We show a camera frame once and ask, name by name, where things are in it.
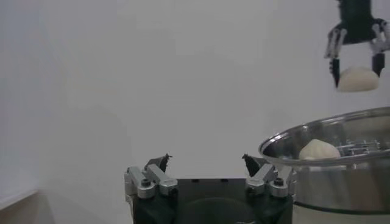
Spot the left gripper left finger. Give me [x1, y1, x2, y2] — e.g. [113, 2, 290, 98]
[124, 153, 179, 200]

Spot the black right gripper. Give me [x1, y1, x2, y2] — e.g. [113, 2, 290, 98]
[324, 0, 390, 88]

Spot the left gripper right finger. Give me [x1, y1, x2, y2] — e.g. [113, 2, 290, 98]
[241, 154, 298, 198]

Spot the white steamed baozi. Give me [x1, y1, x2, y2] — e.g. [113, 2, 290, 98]
[298, 139, 341, 161]
[336, 66, 380, 93]

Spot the stainless steel steamer basket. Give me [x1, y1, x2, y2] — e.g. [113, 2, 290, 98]
[258, 106, 390, 214]

